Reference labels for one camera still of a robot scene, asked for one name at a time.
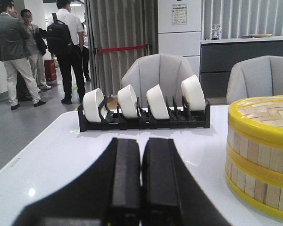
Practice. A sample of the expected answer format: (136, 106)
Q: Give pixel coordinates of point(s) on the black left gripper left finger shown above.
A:
(108, 193)

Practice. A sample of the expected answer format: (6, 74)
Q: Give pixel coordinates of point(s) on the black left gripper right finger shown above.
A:
(170, 194)

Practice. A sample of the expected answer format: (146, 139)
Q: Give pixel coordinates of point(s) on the bamboo steamer basket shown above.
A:
(255, 184)
(260, 161)

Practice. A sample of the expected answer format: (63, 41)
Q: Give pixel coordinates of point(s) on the woven bamboo steamer lid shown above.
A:
(259, 119)

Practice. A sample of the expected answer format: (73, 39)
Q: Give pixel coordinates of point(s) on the black dish rack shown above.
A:
(178, 119)

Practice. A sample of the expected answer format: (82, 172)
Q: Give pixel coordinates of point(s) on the white bowl far left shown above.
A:
(91, 102)

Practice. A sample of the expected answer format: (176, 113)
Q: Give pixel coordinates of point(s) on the white bowl right upright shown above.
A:
(193, 93)

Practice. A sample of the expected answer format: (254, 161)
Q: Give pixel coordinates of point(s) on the left grey chair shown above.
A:
(166, 70)

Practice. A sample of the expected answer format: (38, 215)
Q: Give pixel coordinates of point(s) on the grey chair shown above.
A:
(257, 77)
(166, 70)

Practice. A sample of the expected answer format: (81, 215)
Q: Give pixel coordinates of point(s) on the red bin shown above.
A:
(50, 71)

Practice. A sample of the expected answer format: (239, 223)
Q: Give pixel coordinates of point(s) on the red barrier belt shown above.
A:
(122, 48)

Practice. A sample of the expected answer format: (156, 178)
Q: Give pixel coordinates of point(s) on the person in light shirt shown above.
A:
(36, 47)

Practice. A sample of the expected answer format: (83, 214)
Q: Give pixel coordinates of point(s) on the right grey chair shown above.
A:
(257, 77)

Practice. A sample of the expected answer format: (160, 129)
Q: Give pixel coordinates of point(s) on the black backpack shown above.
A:
(58, 38)

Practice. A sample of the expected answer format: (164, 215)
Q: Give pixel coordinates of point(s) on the person with backpack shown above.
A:
(74, 59)

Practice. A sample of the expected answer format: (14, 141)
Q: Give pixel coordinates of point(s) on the person in grey jacket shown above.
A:
(15, 54)

